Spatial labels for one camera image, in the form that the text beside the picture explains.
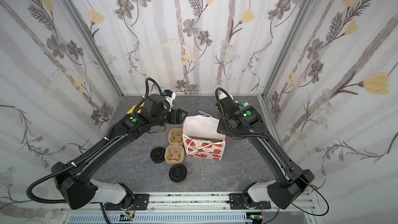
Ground stack of black lids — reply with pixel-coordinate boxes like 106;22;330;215
150;147;165;164

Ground yellow napkin stack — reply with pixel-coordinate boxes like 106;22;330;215
127;103;145;114

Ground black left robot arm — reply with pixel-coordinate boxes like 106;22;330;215
26;78;188;210

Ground aluminium mounting rail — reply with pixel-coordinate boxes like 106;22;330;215
55;192;320;224

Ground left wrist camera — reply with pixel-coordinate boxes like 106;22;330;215
162;89;176;111

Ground brown pulp cup carrier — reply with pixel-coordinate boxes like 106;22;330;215
164;128;186;165

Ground stack of paper cups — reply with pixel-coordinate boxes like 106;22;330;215
219;92;233;100

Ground red white paper bag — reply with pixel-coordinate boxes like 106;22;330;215
182;111;227;161

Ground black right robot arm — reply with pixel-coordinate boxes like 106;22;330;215
215;87;318;209

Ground stacked brown pulp carrier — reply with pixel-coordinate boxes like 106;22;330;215
190;137;223;144

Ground black plastic cup lid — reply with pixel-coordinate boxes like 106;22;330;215
169;164;188;183

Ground green white wrapped straws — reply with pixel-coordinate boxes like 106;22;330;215
235;100;249;109

